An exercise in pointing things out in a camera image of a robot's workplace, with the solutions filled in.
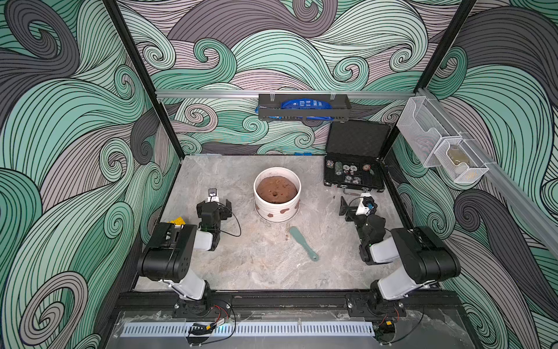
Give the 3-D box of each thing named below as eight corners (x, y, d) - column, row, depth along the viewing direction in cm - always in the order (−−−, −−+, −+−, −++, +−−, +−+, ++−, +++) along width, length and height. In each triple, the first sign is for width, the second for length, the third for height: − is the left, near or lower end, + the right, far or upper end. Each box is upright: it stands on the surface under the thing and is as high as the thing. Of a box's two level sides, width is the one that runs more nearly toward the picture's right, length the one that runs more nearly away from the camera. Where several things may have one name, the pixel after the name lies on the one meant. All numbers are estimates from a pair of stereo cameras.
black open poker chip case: (324, 187, 109) (333, 157, 93) (324, 148, 129) (331, 118, 112) (381, 195, 107) (402, 165, 90) (373, 154, 126) (388, 123, 109)
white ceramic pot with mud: (255, 225, 95) (252, 205, 82) (257, 188, 108) (255, 166, 95) (299, 225, 95) (303, 205, 82) (296, 188, 108) (299, 166, 96)
